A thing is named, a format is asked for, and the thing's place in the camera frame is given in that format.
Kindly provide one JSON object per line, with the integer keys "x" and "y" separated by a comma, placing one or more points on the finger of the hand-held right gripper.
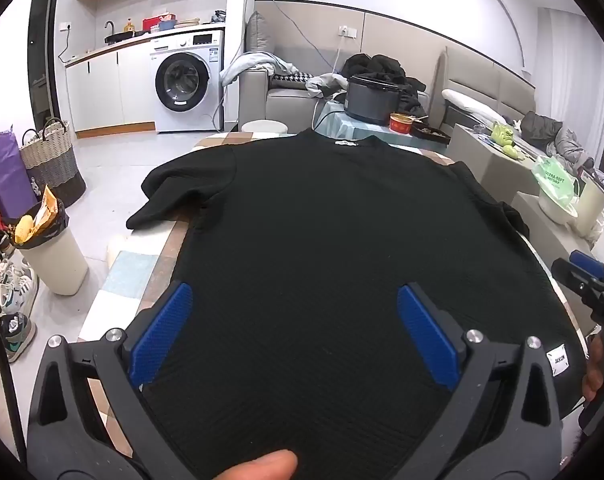
{"x": 584, "y": 262}

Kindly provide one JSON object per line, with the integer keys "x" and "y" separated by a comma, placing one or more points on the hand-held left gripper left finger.
{"x": 161, "y": 332}

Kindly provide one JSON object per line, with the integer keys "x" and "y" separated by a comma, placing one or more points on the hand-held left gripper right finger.
{"x": 427, "y": 342}

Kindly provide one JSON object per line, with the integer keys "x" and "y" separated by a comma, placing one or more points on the black sweater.
{"x": 307, "y": 235}

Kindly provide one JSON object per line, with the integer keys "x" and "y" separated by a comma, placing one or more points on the person's right forearm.
{"x": 582, "y": 447}

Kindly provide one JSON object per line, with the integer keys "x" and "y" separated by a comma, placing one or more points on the person's right hand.
{"x": 593, "y": 375}

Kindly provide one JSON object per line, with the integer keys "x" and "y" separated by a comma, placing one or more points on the person's left hand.
{"x": 262, "y": 467}

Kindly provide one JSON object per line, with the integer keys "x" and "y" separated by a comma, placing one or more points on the cream cylinder container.
{"x": 589, "y": 210}

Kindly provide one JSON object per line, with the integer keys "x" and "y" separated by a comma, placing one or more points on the white bowl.
{"x": 554, "y": 214}

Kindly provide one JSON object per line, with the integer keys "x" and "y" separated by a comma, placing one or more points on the green plastic bag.
{"x": 554, "y": 180}

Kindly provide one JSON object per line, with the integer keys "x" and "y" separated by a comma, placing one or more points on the cream trash bin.
{"x": 56, "y": 265}

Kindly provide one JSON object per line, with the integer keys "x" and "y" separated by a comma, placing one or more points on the grey puffer jacket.
{"x": 547, "y": 130}

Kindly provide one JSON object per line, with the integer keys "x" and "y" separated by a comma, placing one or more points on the beige storage block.
{"x": 482, "y": 170}

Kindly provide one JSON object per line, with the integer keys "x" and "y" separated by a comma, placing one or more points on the grey teal sneaker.
{"x": 14, "y": 332}

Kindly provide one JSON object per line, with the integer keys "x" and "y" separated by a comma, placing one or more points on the green toy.
{"x": 502, "y": 135}

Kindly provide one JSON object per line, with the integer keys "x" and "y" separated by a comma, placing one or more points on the white pillow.
{"x": 469, "y": 102}

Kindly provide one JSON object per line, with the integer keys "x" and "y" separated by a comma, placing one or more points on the woven laundry basket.
{"x": 51, "y": 165}

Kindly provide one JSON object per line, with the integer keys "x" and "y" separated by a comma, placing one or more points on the black food tray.
{"x": 429, "y": 134}

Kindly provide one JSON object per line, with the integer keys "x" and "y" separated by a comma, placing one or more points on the red bowl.
{"x": 401, "y": 125}

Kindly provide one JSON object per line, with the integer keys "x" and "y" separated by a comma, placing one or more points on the purple bag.
{"x": 4, "y": 175}

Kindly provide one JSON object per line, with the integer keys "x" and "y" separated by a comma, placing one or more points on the white washing machine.
{"x": 206, "y": 110}

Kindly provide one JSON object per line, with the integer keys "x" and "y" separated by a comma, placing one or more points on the white round stool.
{"x": 264, "y": 127}

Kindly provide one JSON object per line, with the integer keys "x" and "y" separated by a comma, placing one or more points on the teal covered side table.
{"x": 334, "y": 120}

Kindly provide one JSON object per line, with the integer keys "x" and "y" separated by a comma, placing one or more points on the black rice cooker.
{"x": 372, "y": 102}

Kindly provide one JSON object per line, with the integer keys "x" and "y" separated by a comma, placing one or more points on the white kitchen cabinet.
{"x": 101, "y": 90}

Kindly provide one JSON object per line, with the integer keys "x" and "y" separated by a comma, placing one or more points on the grey sofa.
{"x": 282, "y": 102}

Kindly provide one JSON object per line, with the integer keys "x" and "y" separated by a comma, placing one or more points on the pale crumpled garment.
{"x": 327, "y": 84}

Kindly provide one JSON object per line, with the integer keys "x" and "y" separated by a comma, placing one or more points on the black jacket pile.
{"x": 382, "y": 67}

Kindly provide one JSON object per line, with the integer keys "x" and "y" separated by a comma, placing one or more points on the light grey garment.
{"x": 247, "y": 62}

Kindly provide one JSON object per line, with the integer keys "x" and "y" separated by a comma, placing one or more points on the yellow bottle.
{"x": 129, "y": 26}

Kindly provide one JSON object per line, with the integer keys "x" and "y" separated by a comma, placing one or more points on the red box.
{"x": 154, "y": 24}

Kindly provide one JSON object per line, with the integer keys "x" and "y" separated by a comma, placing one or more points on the black faucet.
{"x": 109, "y": 27}

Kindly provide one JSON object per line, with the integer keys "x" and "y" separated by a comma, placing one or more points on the grey pillow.
{"x": 259, "y": 35}

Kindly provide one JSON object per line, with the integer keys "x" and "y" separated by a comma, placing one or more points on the wall socket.
{"x": 347, "y": 31}

